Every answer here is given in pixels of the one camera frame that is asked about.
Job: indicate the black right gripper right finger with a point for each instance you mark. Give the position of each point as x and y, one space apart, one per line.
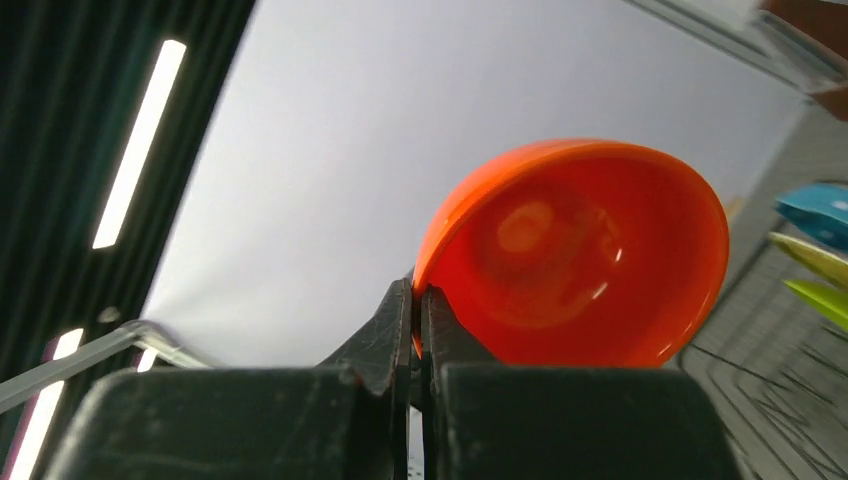
486 420

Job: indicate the yellow woven pattern plate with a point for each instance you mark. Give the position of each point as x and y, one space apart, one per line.
828 266

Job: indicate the orange bowl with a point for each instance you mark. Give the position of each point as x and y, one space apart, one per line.
578 252

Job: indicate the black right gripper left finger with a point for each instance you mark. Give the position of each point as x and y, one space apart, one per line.
345 418

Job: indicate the black wire dish rack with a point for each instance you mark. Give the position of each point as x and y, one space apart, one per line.
776 371

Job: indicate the blue polka dot plate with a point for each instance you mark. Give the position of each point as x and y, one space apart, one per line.
819 210

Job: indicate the brown metronome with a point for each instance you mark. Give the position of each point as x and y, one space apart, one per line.
810 38

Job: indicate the lime green plate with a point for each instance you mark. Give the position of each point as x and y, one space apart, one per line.
827 300

